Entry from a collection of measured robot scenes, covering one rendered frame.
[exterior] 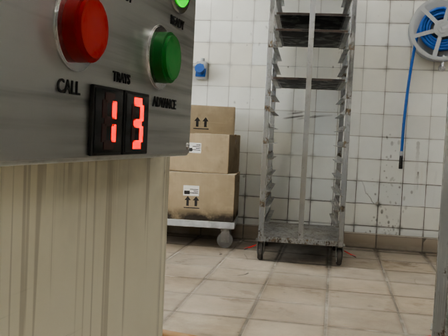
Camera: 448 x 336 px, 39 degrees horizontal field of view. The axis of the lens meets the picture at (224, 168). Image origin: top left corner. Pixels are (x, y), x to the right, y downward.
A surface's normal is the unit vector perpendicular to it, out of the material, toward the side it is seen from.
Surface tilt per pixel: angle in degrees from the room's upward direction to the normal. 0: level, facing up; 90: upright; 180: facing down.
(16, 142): 90
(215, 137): 87
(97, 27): 90
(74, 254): 90
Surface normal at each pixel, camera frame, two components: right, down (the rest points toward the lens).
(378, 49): -0.18, 0.04
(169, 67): 0.96, 0.06
